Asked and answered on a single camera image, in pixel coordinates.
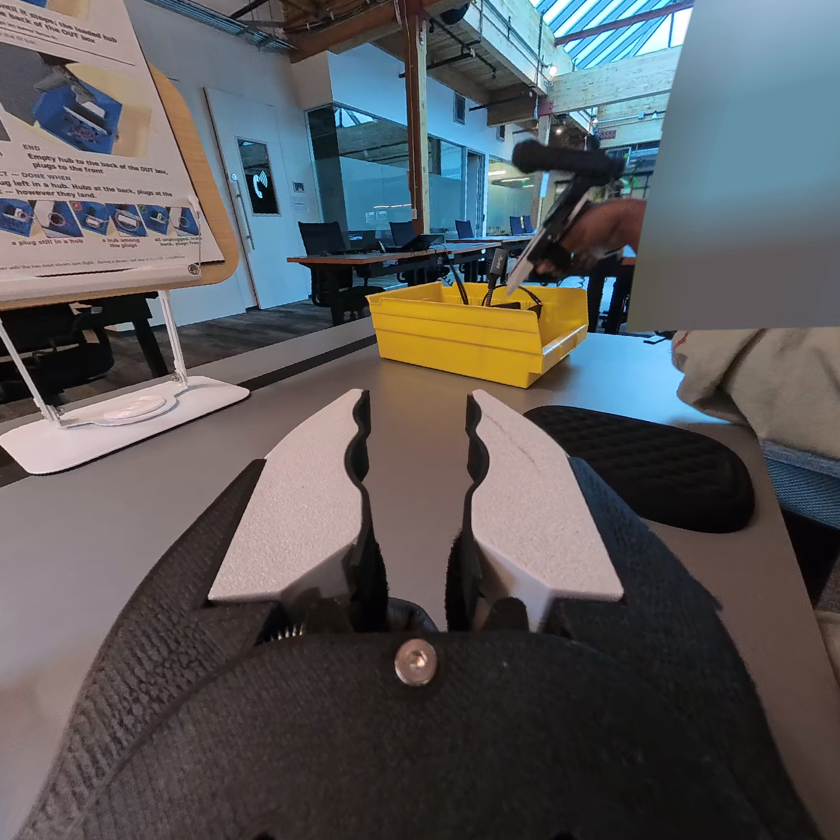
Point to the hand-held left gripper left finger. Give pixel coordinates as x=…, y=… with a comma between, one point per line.
x=295, y=512

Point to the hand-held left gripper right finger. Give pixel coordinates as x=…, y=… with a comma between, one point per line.
x=538, y=518

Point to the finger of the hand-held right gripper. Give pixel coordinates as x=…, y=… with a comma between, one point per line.
x=551, y=229

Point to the yellow plastic bin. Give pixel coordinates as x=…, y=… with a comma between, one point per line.
x=459, y=341

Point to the person's right hand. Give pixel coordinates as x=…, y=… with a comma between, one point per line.
x=610, y=226

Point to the black wrist rest pad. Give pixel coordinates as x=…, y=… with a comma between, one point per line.
x=643, y=466

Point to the black laptop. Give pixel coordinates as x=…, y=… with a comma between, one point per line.
x=423, y=241

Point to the black office chair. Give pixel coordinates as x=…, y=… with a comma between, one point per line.
x=65, y=341
x=401, y=233
x=323, y=236

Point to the wooden pillar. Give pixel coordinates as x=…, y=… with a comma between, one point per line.
x=415, y=118

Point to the wooden top office desk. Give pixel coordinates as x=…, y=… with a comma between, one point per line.
x=367, y=256

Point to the person's beige sweatshirt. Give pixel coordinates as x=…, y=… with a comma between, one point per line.
x=761, y=387

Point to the person's blue jeans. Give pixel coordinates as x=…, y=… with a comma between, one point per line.
x=807, y=479

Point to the white door with window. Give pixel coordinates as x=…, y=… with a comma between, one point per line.
x=229, y=197

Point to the white instruction sign stand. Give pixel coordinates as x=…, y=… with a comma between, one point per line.
x=79, y=164

